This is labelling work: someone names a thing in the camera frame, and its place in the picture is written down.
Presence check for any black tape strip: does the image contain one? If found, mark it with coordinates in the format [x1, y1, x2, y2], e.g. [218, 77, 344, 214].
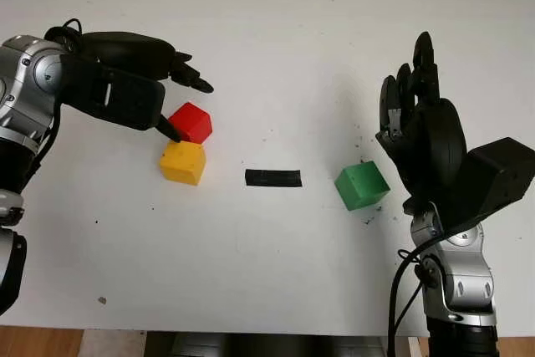
[244, 168, 303, 189]

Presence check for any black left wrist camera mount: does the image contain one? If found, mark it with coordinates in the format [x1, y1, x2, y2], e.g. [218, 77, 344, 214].
[62, 55, 166, 131]

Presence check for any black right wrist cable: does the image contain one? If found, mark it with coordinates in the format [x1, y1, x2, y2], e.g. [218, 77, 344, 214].
[387, 239, 440, 357]

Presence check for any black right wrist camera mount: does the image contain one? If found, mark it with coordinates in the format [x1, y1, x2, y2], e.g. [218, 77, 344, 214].
[442, 137, 535, 235]

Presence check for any yellow cube block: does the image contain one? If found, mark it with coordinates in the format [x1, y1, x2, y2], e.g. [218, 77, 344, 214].
[159, 140, 207, 186]

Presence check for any green cube block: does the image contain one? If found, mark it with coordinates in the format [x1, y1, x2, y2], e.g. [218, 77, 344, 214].
[334, 160, 391, 212]

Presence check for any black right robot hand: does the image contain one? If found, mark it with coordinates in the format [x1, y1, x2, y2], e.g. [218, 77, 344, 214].
[374, 31, 468, 224]

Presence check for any red cube block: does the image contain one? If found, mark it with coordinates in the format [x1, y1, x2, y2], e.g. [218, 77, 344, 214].
[168, 101, 213, 144]

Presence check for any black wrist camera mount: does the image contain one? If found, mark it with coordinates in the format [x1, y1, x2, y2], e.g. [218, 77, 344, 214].
[62, 55, 166, 131]
[442, 137, 535, 235]

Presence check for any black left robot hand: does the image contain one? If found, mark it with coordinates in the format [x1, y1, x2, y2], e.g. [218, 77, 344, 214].
[79, 30, 215, 144]

